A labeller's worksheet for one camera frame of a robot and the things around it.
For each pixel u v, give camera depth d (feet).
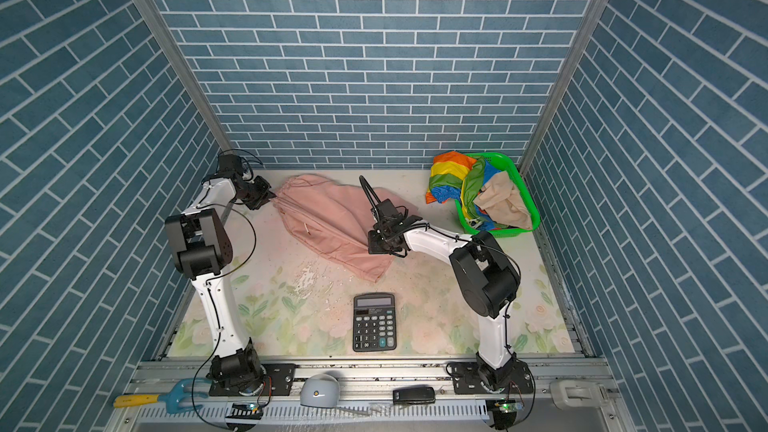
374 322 2.65
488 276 1.66
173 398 2.28
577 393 2.31
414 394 2.24
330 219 3.32
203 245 1.96
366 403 2.33
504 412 2.35
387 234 2.37
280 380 2.42
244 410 2.37
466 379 2.42
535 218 3.14
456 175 3.45
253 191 3.03
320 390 2.11
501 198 3.33
